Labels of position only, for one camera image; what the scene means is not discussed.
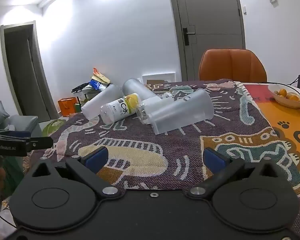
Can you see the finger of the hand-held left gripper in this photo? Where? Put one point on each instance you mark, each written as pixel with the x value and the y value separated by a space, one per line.
pixel 41 143

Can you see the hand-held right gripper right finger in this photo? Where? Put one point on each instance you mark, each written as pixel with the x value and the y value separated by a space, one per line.
pixel 215 160

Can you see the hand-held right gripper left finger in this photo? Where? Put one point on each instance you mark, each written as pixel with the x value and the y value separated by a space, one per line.
pixel 96 159

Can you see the large frosted plastic cup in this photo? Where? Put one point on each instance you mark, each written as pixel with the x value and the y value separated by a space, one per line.
pixel 182 112

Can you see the grey sofa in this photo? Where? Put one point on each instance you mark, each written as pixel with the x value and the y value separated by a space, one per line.
pixel 12 120

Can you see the orange gift bag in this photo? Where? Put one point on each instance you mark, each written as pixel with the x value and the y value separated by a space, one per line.
pixel 67 107

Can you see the purple printed blanket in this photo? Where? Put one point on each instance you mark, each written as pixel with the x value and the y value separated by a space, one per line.
pixel 145 140

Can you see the yellow label drink bottle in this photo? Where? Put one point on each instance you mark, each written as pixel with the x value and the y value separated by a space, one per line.
pixel 120 108

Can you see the clear white label bottle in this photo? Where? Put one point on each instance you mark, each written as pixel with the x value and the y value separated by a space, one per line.
pixel 146 110

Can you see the blue plastic bag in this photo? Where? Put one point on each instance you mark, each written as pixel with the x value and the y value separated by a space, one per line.
pixel 97 85

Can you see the brown paper bag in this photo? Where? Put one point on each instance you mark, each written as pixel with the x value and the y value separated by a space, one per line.
pixel 100 76

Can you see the orange paw print mat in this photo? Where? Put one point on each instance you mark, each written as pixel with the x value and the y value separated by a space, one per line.
pixel 290 122

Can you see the white bowl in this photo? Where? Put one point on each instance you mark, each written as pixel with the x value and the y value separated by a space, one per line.
pixel 286 103

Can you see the orange leather chair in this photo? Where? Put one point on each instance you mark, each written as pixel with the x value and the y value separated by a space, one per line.
pixel 230 65

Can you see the pile of oranges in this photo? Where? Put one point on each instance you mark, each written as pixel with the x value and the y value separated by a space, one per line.
pixel 288 95

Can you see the white flat box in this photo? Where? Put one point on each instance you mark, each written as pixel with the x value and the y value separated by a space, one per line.
pixel 158 77

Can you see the grey door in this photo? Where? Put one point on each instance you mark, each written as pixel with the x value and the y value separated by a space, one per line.
pixel 210 17

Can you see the white wall switch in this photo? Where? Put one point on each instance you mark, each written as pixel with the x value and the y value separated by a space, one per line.
pixel 244 10

